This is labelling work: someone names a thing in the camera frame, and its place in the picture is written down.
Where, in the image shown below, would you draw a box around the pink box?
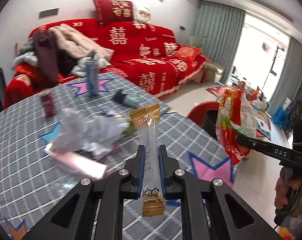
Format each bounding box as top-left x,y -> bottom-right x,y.
44,143 -> 107,181

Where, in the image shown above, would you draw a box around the gold clear snack wrapper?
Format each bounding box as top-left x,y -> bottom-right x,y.
130,102 -> 165,217

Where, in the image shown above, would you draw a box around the white paper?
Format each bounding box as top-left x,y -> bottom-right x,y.
51,108 -> 129,160

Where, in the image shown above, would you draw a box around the red yellow snack bag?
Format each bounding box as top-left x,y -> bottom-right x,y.
216,88 -> 257,165

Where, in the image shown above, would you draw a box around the dark blue teal package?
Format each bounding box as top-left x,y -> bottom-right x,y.
112,89 -> 142,108

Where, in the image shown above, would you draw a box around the red round trash bin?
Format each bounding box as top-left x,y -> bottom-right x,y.
187,101 -> 219,140

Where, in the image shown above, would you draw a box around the right hand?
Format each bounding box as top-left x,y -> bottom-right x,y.
274,167 -> 302,217

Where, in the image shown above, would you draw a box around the green snack wrapper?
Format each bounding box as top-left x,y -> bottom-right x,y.
123,120 -> 137,137

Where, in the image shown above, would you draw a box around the blue plastic stool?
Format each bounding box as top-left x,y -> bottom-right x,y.
272,107 -> 291,130

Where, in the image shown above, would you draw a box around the beige leather armchair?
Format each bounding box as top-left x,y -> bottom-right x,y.
186,36 -> 225,84

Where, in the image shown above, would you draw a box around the red soda can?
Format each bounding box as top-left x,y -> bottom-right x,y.
40,89 -> 56,118

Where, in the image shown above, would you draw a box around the white grey clothes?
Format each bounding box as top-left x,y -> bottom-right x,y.
71,53 -> 111,77

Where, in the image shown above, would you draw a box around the grey checked tablecloth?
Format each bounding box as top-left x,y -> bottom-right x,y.
0,74 -> 237,239

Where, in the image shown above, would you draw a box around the red sofa cover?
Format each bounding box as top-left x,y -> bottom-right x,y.
3,18 -> 208,108

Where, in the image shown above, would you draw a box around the small red embroidered cushion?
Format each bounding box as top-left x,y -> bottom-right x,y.
173,46 -> 201,61

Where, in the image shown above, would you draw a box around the dark maroon garment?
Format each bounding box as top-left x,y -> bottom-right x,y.
32,30 -> 77,86

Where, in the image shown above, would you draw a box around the teal curtain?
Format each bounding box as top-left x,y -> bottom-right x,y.
192,1 -> 246,83

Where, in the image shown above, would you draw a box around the white patterned cushion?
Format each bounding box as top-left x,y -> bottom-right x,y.
133,4 -> 151,24

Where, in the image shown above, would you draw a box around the large red cushion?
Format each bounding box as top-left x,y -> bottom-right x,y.
93,0 -> 133,26

